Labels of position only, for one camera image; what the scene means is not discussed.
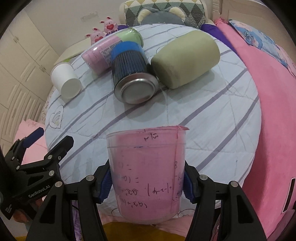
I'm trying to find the pink lined clear plastic cup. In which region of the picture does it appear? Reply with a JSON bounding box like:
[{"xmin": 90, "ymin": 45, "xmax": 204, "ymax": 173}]
[{"xmin": 106, "ymin": 126, "xmax": 187, "ymax": 225}]

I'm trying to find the white paper cup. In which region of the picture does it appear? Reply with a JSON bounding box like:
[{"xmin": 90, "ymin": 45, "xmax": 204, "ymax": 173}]
[{"xmin": 50, "ymin": 62, "xmax": 81, "ymax": 99}]

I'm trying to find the green foam cup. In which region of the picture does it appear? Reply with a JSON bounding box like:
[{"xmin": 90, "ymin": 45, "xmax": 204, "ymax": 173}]
[{"xmin": 151, "ymin": 30, "xmax": 220, "ymax": 89}]

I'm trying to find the pink fleece blanket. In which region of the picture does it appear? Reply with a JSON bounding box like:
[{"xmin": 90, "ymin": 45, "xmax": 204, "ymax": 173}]
[{"xmin": 215, "ymin": 19, "xmax": 295, "ymax": 240}]

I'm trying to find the white striped folded quilt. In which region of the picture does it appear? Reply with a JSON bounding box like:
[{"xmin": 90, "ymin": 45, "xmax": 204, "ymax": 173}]
[{"xmin": 45, "ymin": 41, "xmax": 261, "ymax": 185}]

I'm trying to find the cream wardrobe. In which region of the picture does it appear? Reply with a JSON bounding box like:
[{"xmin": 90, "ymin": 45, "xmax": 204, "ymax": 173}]
[{"xmin": 1, "ymin": 10, "xmax": 59, "ymax": 154}]

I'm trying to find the blue black metal can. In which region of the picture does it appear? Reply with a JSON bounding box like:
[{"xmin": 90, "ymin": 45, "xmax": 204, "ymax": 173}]
[{"xmin": 111, "ymin": 41, "xmax": 159, "ymax": 104}]

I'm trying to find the pink green labelled jar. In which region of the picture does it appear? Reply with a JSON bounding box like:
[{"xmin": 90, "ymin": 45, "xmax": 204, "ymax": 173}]
[{"xmin": 82, "ymin": 28, "xmax": 144, "ymax": 76}]

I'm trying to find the left pink bunny toy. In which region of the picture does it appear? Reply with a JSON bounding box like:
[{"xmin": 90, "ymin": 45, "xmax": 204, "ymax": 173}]
[{"xmin": 85, "ymin": 28, "xmax": 106, "ymax": 45}]

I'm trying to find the pink bunny toy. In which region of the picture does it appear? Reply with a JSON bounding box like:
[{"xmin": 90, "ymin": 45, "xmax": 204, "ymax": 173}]
[
  {"xmin": 85, "ymin": 28, "xmax": 106, "ymax": 45},
  {"xmin": 100, "ymin": 16, "xmax": 118, "ymax": 34}
]

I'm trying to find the right pink bunny toy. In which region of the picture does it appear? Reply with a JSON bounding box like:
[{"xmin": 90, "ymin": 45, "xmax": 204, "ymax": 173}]
[{"xmin": 100, "ymin": 16, "xmax": 118, "ymax": 34}]

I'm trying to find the blue cartoon pillow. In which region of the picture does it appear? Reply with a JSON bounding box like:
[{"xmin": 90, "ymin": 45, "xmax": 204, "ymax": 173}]
[{"xmin": 228, "ymin": 20, "xmax": 292, "ymax": 68}]

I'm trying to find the purple blanket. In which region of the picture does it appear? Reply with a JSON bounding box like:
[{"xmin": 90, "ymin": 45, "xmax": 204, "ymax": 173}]
[{"xmin": 201, "ymin": 24, "xmax": 246, "ymax": 60}]

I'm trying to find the grey bear plush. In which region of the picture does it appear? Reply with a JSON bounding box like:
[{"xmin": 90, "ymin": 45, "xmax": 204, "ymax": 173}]
[{"xmin": 135, "ymin": 6, "xmax": 206, "ymax": 29}]

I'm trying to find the triangle pattern quilted cushion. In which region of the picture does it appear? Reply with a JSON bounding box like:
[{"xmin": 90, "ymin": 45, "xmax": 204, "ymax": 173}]
[{"xmin": 119, "ymin": 0, "xmax": 213, "ymax": 29}]

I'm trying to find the cream wooden headboard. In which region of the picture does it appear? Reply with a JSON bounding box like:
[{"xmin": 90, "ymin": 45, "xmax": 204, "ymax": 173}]
[{"xmin": 208, "ymin": 0, "xmax": 269, "ymax": 26}]

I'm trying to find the white wall socket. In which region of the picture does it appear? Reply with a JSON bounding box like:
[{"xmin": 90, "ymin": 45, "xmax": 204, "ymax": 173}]
[{"xmin": 80, "ymin": 12, "xmax": 98, "ymax": 22}]

